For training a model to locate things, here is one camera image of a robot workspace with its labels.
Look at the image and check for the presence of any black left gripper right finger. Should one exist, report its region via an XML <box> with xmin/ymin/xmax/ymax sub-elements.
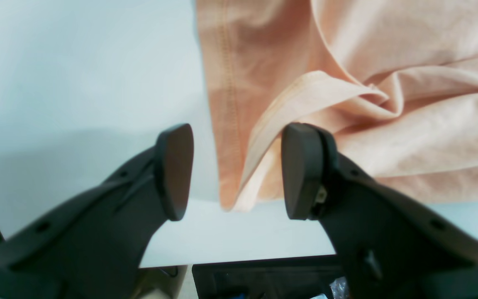
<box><xmin>281</xmin><ymin>123</ymin><xmax>478</xmax><ymax>299</ymax></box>

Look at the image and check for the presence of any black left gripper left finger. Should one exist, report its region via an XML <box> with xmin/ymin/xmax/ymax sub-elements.
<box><xmin>0</xmin><ymin>123</ymin><xmax>194</xmax><ymax>299</ymax></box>

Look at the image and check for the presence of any peach T-shirt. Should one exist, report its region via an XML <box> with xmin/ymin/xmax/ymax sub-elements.
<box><xmin>195</xmin><ymin>0</ymin><xmax>478</xmax><ymax>211</ymax></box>

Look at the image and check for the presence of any black equipment under table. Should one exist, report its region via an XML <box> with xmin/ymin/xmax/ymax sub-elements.
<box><xmin>192</xmin><ymin>255</ymin><xmax>343</xmax><ymax>299</ymax></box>

